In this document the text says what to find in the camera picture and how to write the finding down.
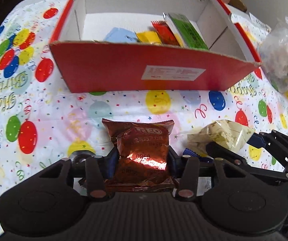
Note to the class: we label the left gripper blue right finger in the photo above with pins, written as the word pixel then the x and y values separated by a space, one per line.
pixel 173 163

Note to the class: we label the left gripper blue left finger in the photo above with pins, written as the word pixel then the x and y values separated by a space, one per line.
pixel 111 161

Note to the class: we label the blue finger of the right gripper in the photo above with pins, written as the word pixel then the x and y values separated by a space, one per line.
pixel 256 140
pixel 202 158

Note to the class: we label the cream snack packet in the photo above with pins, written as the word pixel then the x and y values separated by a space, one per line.
pixel 228 134

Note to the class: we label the red snack packet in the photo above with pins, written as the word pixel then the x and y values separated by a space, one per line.
pixel 164 32

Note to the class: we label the yellow candy packet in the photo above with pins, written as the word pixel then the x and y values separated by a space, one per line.
pixel 149 37

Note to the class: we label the green wafer packet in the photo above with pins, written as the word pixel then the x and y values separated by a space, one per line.
pixel 184 31

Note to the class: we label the light blue snack packet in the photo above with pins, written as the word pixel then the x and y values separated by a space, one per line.
pixel 121 35

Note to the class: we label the blue white snack packet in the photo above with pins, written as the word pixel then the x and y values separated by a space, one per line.
pixel 204 184

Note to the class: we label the balloon birthday tablecloth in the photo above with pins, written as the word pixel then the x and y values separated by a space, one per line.
pixel 42 122

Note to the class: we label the clear plastic bag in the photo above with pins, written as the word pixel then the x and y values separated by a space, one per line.
pixel 274 56

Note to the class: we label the red cardboard box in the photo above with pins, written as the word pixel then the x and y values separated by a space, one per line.
pixel 108 45

